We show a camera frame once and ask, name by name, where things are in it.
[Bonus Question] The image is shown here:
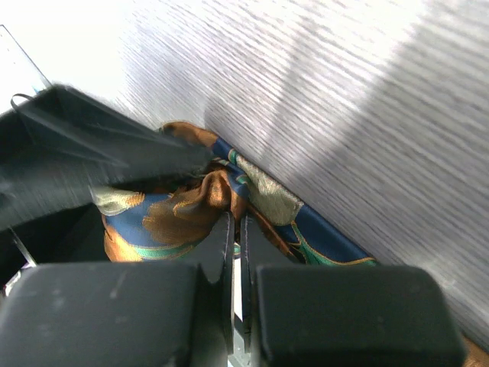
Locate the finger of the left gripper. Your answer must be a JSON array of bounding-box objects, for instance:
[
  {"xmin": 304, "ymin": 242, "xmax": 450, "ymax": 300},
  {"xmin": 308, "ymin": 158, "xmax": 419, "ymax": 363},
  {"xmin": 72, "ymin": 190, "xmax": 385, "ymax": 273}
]
[{"xmin": 1, "ymin": 85, "xmax": 212, "ymax": 229}]

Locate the floral patterned necktie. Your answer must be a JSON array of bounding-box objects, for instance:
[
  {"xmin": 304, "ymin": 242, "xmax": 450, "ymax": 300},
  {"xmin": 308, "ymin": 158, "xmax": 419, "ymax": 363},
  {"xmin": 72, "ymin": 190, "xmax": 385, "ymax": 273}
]
[{"xmin": 91, "ymin": 121, "xmax": 375, "ymax": 266}]

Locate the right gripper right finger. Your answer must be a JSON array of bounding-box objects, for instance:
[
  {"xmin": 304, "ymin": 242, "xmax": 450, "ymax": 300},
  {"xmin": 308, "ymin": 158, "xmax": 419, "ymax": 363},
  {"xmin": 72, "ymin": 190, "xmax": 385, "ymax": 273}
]
[{"xmin": 241, "ymin": 215, "xmax": 467, "ymax": 366}]

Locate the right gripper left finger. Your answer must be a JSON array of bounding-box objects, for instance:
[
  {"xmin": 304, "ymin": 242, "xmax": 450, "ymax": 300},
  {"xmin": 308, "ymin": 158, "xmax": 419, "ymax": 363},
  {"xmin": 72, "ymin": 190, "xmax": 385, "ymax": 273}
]
[{"xmin": 1, "ymin": 213, "xmax": 234, "ymax": 366}]

